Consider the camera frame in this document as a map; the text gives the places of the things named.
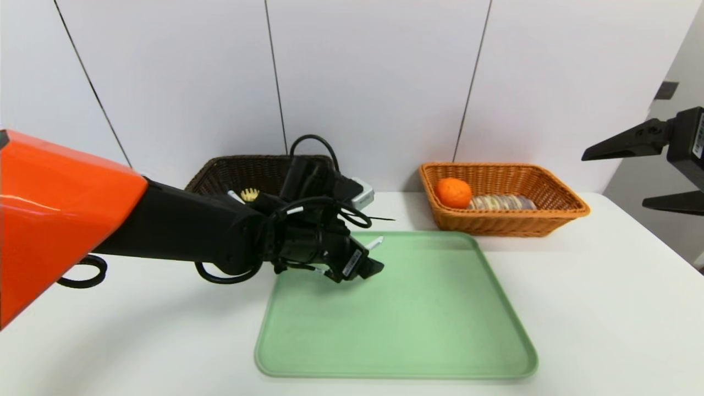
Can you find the orange fruit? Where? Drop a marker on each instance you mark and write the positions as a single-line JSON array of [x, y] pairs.
[[452, 192]]

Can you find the light green plastic tray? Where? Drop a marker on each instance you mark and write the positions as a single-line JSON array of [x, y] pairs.
[[412, 319]]

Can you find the thin white stylus pen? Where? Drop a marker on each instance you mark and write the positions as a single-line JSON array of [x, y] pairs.
[[375, 242]]

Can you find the orange wicker basket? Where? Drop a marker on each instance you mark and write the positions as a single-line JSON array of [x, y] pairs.
[[511, 223]]

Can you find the white marker with blue cap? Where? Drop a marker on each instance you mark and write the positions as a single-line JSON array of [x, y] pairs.
[[235, 196]]

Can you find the dark brown wicker basket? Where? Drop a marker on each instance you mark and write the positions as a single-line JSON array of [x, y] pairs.
[[236, 170]]

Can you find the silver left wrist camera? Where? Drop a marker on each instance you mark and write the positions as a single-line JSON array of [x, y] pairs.
[[363, 193]]

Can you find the orange and black left arm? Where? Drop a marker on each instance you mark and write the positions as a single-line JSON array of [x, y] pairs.
[[55, 220]]

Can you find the dark grey wall plate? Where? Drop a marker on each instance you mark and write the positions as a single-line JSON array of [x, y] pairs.
[[665, 91]]

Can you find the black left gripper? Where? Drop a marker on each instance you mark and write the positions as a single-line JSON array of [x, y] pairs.
[[352, 263]]

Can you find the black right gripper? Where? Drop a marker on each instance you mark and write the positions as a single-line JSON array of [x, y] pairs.
[[694, 137]]

